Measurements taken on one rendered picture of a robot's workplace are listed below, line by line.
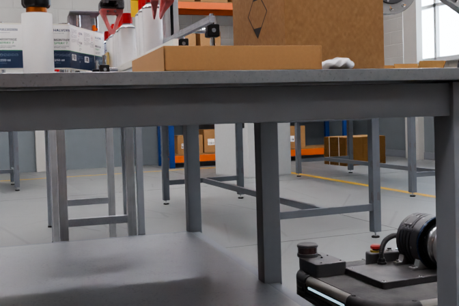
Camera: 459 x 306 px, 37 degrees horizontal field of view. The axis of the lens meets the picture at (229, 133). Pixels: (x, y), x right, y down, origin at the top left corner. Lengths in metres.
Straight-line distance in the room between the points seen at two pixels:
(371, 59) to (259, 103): 0.49
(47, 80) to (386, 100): 0.56
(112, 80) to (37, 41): 1.07
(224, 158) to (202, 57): 6.96
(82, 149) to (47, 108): 8.78
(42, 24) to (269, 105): 1.09
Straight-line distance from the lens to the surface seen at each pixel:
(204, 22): 1.42
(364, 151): 9.04
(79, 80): 0.98
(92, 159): 9.83
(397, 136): 10.33
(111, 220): 3.33
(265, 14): 1.52
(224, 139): 7.97
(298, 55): 1.10
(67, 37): 2.30
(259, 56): 1.08
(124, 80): 0.99
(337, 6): 1.49
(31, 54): 2.05
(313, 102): 1.12
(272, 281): 2.20
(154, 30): 1.77
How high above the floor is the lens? 0.77
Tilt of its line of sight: 2 degrees down
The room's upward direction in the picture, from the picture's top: 2 degrees counter-clockwise
